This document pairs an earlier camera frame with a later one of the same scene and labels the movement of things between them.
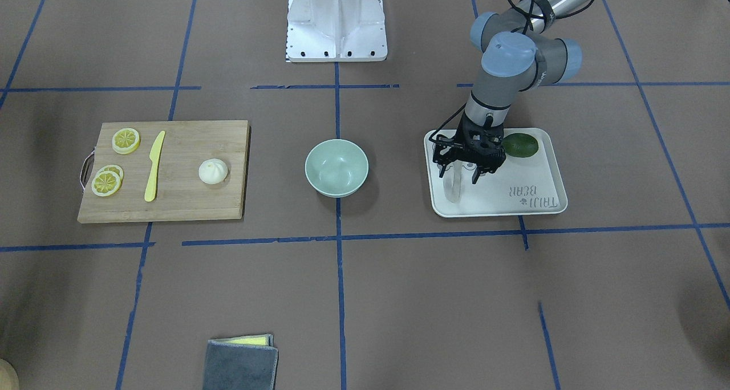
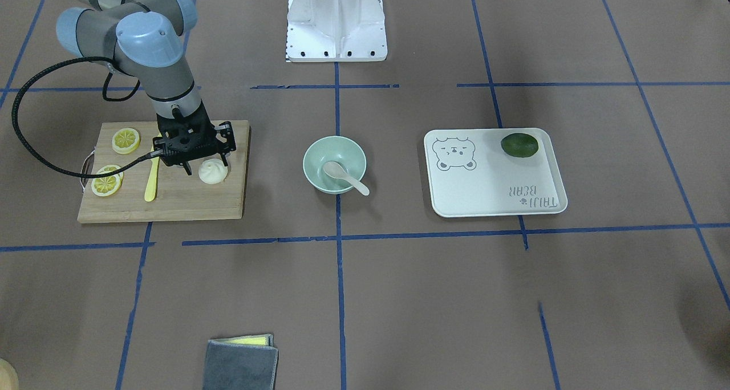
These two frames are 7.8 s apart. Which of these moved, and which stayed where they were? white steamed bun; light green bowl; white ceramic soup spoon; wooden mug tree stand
Moved: white ceramic soup spoon
Stayed: white steamed bun; light green bowl; wooden mug tree stand
